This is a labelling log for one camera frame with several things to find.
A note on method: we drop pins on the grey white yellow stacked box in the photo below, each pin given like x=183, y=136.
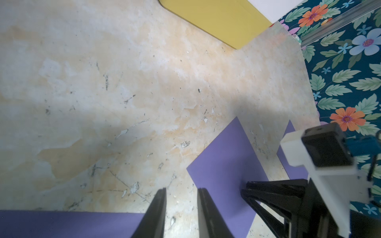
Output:
x=234, y=22

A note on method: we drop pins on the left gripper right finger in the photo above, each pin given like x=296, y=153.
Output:
x=210, y=222

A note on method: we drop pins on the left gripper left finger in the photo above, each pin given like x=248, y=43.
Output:
x=152, y=224

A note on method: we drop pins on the purple paper square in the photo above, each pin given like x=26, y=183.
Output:
x=224, y=168
x=54, y=224
x=293, y=154

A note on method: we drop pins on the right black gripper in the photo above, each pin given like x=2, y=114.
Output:
x=312, y=219

